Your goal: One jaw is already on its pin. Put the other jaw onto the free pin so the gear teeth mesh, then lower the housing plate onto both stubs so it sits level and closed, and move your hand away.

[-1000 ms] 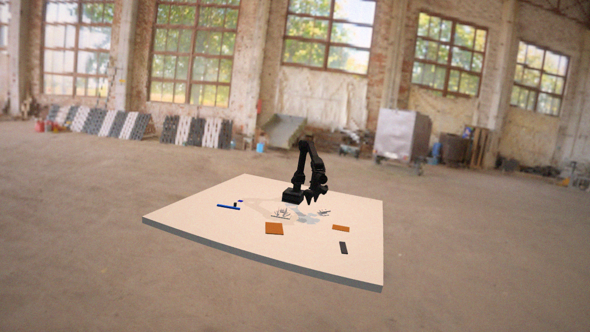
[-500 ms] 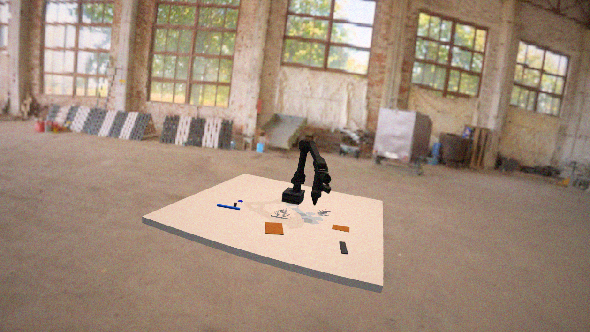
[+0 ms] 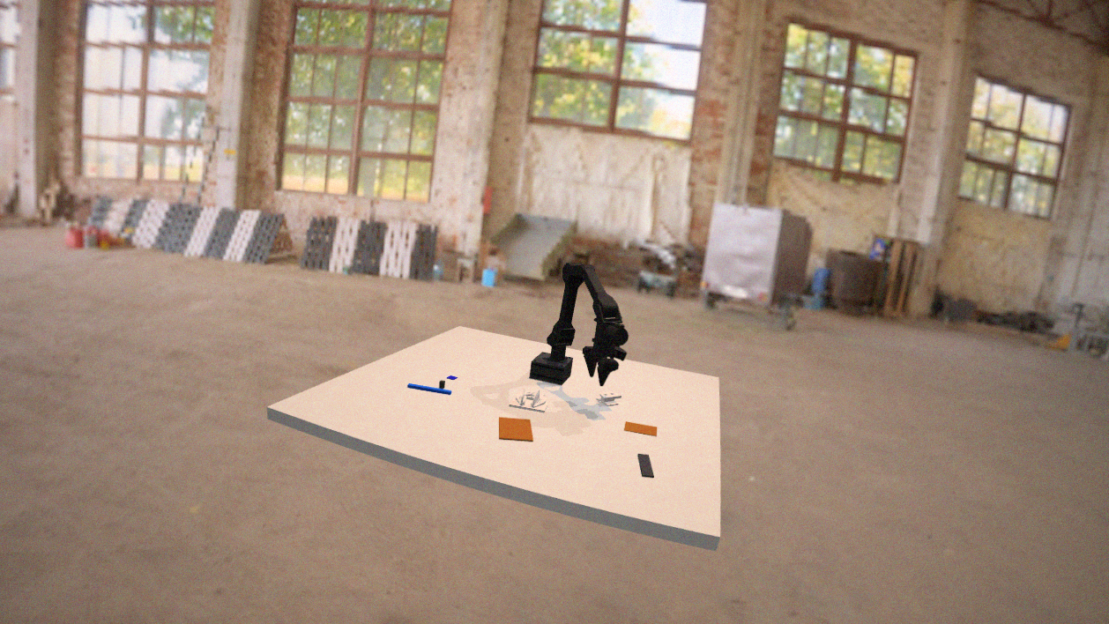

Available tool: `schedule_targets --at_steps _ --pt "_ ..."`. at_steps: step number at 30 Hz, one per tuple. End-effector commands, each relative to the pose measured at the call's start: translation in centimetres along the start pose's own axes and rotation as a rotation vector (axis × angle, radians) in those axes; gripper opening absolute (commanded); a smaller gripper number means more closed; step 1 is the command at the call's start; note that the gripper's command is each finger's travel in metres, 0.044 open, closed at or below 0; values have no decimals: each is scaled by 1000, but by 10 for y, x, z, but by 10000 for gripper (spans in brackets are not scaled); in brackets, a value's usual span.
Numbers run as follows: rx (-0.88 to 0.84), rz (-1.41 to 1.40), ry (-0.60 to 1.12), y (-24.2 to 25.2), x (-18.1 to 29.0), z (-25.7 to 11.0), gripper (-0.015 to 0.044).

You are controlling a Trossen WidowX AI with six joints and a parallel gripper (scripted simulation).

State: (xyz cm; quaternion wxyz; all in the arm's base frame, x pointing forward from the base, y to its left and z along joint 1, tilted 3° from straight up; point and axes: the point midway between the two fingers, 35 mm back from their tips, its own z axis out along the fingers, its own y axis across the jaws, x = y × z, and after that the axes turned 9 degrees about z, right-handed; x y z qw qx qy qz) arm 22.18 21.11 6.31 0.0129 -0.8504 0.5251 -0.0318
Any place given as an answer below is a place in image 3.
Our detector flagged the blue flat bar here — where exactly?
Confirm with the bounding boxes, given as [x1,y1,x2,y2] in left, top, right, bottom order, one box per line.
[407,383,452,395]

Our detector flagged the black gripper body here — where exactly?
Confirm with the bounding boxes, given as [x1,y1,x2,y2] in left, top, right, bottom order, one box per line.
[582,338,620,370]

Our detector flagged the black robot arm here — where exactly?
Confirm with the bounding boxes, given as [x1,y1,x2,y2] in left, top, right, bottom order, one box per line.
[547,263,629,364]

